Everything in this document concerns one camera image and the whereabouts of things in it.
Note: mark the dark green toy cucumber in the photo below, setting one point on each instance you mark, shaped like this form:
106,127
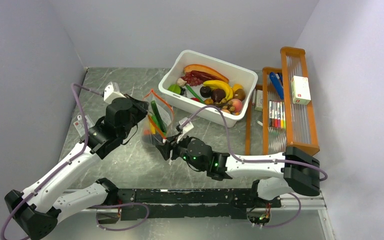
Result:
156,112

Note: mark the white plastic food bin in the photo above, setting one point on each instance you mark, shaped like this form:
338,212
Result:
216,90

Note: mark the green toy chili pepper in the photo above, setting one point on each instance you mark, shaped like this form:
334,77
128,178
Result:
156,122

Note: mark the blue handled tool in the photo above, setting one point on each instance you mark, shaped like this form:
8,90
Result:
277,82

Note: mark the red toy grapes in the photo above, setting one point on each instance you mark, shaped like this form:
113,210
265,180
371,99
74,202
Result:
192,80

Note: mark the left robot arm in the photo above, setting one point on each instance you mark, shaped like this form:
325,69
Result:
39,208

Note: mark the white tag card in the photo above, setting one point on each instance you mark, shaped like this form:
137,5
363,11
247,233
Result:
79,124

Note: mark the orange toy melon slice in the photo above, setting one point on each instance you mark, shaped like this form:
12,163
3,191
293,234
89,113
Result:
205,69

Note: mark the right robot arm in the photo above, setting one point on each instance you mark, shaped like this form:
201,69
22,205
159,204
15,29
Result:
290,171

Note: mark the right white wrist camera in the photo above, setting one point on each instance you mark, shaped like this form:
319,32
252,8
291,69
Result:
184,127

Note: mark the white small carton box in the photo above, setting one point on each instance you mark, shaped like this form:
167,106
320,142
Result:
300,90

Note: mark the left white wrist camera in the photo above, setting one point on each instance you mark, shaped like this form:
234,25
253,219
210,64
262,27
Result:
111,92

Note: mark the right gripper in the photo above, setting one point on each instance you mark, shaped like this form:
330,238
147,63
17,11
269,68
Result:
165,148

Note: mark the set of coloured markers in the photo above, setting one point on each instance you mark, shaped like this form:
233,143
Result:
276,114

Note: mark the yellow toy chili pepper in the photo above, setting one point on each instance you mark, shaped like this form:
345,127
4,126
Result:
152,129

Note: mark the orange wooden rack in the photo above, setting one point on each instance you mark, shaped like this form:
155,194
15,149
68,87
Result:
300,129

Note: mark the clear zip top bag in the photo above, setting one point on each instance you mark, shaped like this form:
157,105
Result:
167,114

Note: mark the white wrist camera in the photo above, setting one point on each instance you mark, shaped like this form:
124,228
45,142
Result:
184,127
111,92

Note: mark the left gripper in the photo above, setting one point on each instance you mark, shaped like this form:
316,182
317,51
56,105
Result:
141,106

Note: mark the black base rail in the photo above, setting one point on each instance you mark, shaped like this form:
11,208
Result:
235,203

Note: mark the green toy lime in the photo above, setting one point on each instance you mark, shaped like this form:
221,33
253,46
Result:
174,88

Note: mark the yellow toy banana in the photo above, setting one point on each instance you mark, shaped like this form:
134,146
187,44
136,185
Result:
219,84

